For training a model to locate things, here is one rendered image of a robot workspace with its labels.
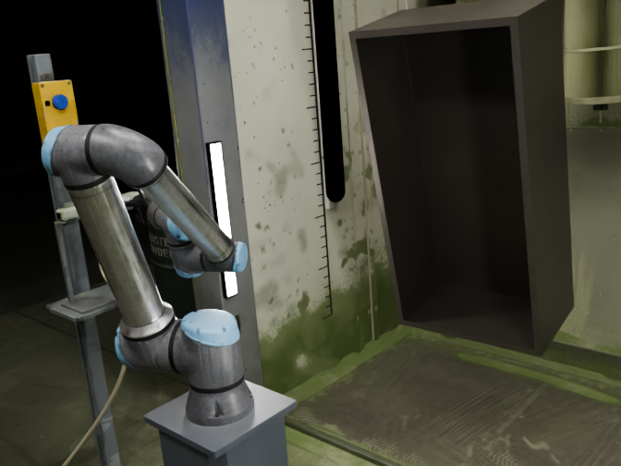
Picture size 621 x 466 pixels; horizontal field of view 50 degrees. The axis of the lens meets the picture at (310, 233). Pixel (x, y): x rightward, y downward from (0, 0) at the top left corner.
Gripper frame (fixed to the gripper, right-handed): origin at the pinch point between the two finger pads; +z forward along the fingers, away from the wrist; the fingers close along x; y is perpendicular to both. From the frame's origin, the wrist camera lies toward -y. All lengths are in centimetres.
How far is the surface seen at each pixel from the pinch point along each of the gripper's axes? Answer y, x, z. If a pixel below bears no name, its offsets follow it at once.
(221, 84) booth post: -16, 55, 23
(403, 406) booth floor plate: 129, 78, -34
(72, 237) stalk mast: 19.6, -15.4, 27.5
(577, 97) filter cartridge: 25, 201, -39
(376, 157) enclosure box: 15, 86, -26
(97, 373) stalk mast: 72, -26, 21
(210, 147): 3.2, 41.2, 16.5
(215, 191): 20.0, 38.0, 14.4
